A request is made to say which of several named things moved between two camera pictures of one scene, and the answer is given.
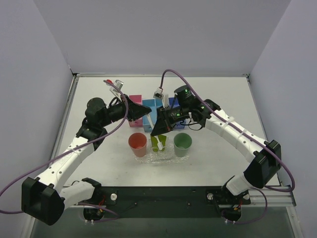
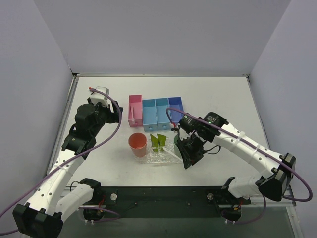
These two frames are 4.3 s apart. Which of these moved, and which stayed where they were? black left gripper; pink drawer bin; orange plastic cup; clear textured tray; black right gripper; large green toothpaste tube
Moved: black left gripper; black right gripper
Stayed: pink drawer bin; large green toothpaste tube; clear textured tray; orange plastic cup
